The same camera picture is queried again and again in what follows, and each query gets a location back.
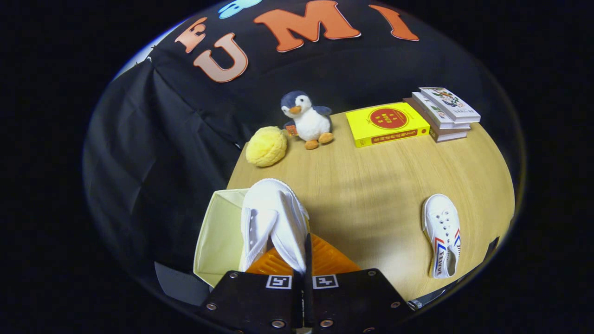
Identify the yellow book with red circle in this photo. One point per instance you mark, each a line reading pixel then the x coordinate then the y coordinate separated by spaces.
pixel 385 123

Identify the brown book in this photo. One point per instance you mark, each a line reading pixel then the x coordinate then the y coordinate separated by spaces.
pixel 448 136

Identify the black backdrop cloth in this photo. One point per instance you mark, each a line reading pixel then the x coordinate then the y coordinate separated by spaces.
pixel 153 139

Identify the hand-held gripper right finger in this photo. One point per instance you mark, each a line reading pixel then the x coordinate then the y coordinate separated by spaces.
pixel 308 278

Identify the beige fabric storage box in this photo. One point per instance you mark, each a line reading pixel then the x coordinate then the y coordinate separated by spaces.
pixel 220 232

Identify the penguin plush toy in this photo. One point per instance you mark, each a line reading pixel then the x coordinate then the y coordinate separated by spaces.
pixel 308 120

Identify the white canvas shoe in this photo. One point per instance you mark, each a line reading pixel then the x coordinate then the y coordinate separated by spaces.
pixel 441 218
pixel 274 208

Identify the yellow round plush bun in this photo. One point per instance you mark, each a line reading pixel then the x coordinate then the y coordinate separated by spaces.
pixel 267 146

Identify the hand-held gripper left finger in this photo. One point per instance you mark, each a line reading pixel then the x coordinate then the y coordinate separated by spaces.
pixel 250 301

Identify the white book with floral cover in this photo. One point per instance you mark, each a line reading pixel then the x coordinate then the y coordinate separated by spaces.
pixel 448 99

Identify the white illustrated book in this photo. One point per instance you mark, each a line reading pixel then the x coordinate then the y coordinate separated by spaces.
pixel 429 109

